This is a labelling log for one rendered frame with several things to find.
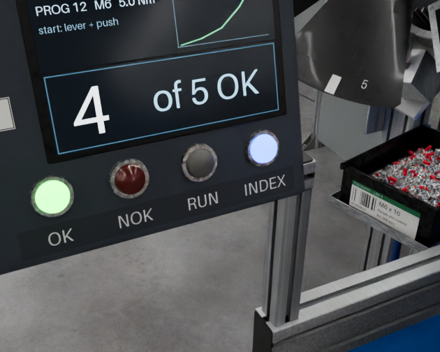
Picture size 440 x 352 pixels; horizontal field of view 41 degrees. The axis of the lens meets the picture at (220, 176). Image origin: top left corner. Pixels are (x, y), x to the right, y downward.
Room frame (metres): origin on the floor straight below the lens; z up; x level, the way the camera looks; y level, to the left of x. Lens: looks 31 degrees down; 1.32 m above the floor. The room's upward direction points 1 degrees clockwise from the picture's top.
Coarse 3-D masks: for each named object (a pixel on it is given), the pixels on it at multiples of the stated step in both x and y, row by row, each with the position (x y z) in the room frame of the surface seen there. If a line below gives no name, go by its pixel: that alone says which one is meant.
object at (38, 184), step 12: (48, 180) 0.31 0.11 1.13; (60, 180) 0.31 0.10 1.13; (36, 192) 0.30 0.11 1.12; (48, 192) 0.30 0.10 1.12; (60, 192) 0.30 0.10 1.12; (72, 192) 0.31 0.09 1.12; (36, 204) 0.30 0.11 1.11; (48, 204) 0.30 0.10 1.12; (60, 204) 0.30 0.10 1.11; (48, 216) 0.30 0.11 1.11
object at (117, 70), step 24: (72, 72) 0.34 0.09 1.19; (96, 72) 0.34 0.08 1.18; (120, 72) 0.35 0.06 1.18; (48, 96) 0.33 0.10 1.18; (72, 96) 0.33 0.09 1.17; (96, 96) 0.34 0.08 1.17; (120, 96) 0.34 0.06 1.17; (72, 120) 0.33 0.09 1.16; (96, 120) 0.33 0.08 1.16; (120, 120) 0.34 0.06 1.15; (72, 144) 0.32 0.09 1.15; (96, 144) 0.33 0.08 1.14
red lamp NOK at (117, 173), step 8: (128, 160) 0.33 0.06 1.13; (136, 160) 0.33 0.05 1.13; (112, 168) 0.33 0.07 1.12; (120, 168) 0.33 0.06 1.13; (128, 168) 0.33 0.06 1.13; (136, 168) 0.33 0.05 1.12; (144, 168) 0.33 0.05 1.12; (112, 176) 0.32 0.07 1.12; (120, 176) 0.32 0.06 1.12; (128, 176) 0.32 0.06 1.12; (136, 176) 0.32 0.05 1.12; (144, 176) 0.33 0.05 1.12; (112, 184) 0.32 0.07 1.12; (120, 184) 0.32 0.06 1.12; (128, 184) 0.32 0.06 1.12; (136, 184) 0.32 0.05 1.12; (144, 184) 0.33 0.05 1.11; (120, 192) 0.32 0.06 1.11; (128, 192) 0.32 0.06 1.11; (136, 192) 0.32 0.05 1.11
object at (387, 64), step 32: (352, 0) 1.02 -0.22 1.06; (384, 0) 1.01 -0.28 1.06; (320, 32) 1.00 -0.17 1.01; (352, 32) 0.98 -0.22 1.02; (384, 32) 0.98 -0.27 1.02; (320, 64) 0.96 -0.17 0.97; (352, 64) 0.94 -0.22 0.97; (384, 64) 0.94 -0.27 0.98; (352, 96) 0.91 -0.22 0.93; (384, 96) 0.90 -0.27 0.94
